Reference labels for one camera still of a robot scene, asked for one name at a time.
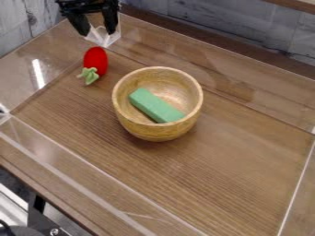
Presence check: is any black cable lower left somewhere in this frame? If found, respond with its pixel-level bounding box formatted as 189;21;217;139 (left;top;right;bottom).
0;218;16;236

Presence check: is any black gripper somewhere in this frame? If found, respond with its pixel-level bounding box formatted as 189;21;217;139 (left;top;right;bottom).
55;0;119;37

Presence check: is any clear acrylic corner bracket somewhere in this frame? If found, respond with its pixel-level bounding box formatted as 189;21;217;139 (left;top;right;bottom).
84;19;121;48

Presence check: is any red plush fruit green stem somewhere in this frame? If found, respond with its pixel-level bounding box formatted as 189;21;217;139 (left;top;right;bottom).
79;47;109;86

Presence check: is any green rectangular block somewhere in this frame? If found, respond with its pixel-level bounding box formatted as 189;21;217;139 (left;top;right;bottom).
129;88;185;124

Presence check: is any wooden bowl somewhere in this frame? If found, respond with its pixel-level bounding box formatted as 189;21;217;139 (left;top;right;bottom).
113;66;203;142

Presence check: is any clear acrylic tray wall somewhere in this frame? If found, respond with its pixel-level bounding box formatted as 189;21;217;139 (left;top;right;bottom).
0;104;207;236

